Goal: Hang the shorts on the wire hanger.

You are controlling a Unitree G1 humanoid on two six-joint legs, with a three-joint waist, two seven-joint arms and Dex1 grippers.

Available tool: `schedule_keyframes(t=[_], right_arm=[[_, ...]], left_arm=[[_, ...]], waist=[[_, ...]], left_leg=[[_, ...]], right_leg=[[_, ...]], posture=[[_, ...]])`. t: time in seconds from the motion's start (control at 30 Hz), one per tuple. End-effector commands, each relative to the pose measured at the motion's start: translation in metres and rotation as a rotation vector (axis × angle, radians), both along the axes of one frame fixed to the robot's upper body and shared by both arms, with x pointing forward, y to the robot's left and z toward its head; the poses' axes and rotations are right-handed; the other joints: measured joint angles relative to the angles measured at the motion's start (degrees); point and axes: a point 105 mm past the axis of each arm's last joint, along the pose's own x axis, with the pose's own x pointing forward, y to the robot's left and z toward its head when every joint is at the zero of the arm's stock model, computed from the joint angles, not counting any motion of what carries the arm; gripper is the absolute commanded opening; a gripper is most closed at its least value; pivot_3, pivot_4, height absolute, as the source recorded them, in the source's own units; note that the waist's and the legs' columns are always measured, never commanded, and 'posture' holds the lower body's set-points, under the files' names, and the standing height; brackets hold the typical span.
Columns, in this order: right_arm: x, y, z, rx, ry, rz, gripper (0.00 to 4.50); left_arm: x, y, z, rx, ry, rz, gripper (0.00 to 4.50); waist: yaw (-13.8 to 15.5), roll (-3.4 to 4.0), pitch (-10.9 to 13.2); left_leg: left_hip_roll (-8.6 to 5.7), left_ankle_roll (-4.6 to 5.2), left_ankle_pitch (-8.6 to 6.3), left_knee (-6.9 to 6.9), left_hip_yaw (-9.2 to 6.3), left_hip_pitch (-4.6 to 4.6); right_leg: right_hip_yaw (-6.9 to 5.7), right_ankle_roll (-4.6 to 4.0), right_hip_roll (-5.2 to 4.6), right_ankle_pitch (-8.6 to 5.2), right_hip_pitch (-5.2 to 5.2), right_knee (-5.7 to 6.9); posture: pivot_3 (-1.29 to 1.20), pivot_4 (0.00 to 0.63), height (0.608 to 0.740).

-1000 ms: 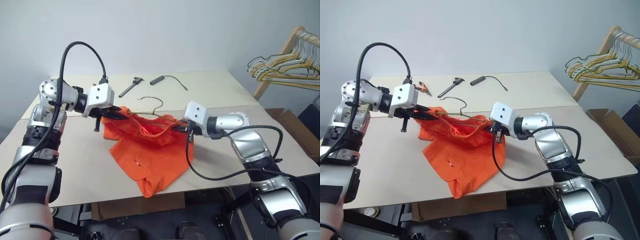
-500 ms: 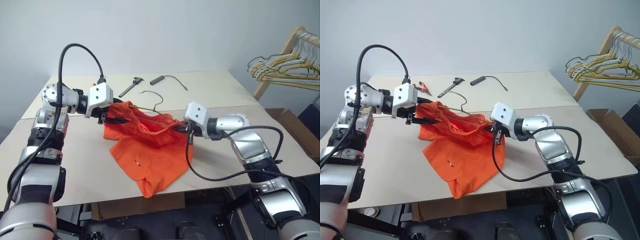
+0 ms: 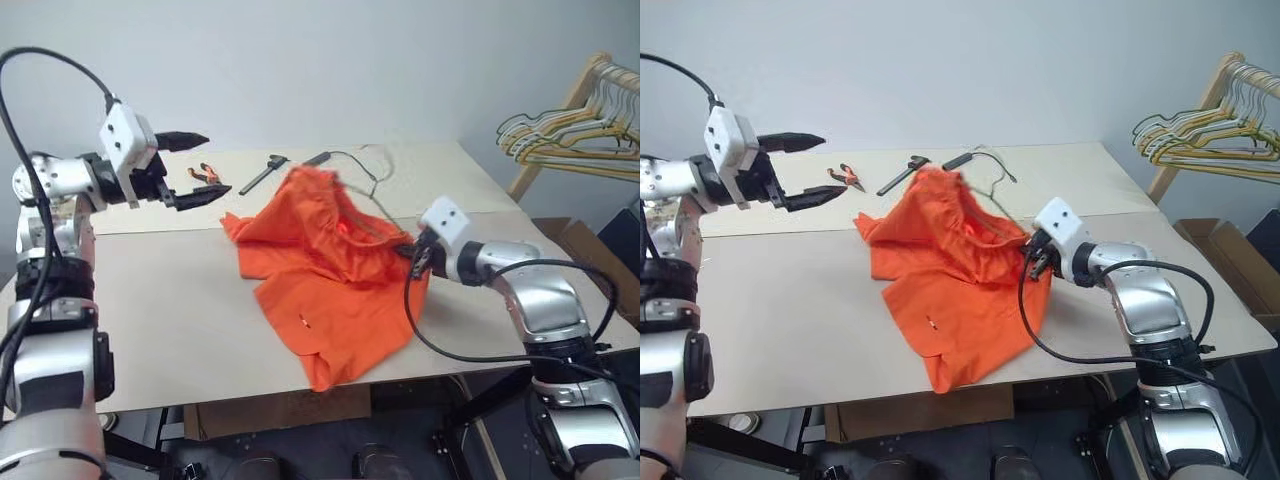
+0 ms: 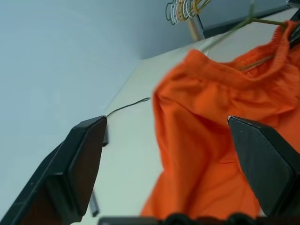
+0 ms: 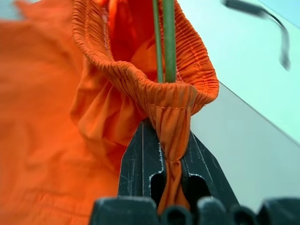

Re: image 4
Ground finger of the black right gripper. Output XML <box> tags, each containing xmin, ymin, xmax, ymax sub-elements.
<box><xmin>288</xmin><ymin>10</ymin><xmax>300</xmax><ymax>47</ymax></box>

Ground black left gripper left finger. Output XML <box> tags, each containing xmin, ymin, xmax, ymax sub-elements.
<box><xmin>0</xmin><ymin>115</ymin><xmax>108</xmax><ymax>225</ymax></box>

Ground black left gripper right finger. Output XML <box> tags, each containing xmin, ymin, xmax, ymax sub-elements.
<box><xmin>226</xmin><ymin>115</ymin><xmax>300</xmax><ymax>217</ymax></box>

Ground green wire clothes hanger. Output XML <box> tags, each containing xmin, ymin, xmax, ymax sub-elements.
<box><xmin>201</xmin><ymin>0</ymin><xmax>286</xmax><ymax>71</ymax></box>

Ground orange shorts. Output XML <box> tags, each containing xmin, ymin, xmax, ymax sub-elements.
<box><xmin>140</xmin><ymin>20</ymin><xmax>300</xmax><ymax>219</ymax></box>

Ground thin black cable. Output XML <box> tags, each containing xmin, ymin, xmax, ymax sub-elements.
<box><xmin>106</xmin><ymin>97</ymin><xmax>151</xmax><ymax>117</ymax></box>

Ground wooden rack post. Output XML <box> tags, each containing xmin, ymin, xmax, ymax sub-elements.
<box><xmin>187</xmin><ymin>18</ymin><xmax>202</xmax><ymax>42</ymax></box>

